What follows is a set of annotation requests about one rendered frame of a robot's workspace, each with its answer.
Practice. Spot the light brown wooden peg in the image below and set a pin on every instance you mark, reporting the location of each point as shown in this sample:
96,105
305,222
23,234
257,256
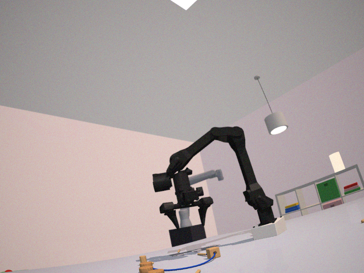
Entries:
143,259

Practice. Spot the light wooden block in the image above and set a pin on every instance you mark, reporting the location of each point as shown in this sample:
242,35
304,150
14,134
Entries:
210,252

